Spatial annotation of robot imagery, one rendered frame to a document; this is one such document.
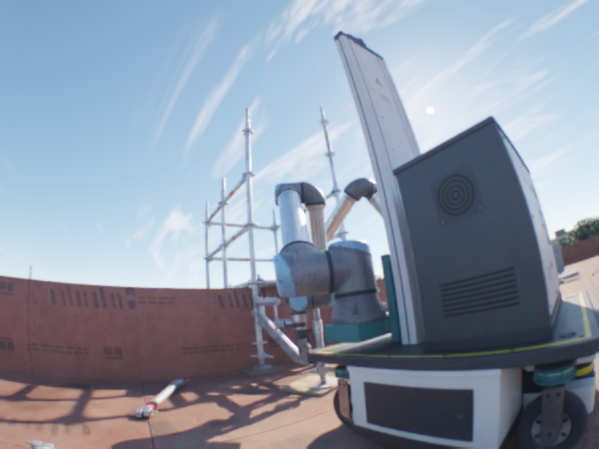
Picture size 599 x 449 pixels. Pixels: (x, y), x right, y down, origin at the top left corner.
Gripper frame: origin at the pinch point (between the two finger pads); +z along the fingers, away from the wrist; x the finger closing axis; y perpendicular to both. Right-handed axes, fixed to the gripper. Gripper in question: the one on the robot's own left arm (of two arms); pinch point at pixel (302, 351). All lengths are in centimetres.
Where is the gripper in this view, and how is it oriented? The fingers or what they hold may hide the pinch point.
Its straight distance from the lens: 160.8
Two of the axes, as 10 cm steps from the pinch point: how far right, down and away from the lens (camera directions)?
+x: -0.9, 3.1, 9.5
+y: 9.9, -0.7, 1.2
